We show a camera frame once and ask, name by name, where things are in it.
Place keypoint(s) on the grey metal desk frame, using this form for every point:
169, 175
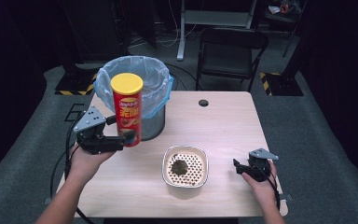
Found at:
214, 18

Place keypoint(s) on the metal mesh trash bin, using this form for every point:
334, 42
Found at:
153, 123

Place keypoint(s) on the black folding chair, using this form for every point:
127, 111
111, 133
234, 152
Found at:
230, 56

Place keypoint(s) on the grey bin with blue bag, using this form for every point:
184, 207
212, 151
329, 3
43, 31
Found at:
149, 77

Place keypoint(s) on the person's left hand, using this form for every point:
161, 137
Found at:
85, 163

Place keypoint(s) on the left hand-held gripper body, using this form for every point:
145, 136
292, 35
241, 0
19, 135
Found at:
91, 133

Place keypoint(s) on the black yellow striped base plate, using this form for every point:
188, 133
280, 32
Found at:
281, 84
76, 85

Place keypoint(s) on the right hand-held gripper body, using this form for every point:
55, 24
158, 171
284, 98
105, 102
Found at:
259, 163

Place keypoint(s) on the red chips can yellow lid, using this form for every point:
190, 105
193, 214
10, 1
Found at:
127, 109

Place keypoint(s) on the dark crumbly lump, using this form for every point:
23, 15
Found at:
179, 167

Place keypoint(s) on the square metal perforated tray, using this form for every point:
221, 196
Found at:
185, 171

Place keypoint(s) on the person's right hand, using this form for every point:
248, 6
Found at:
262, 189

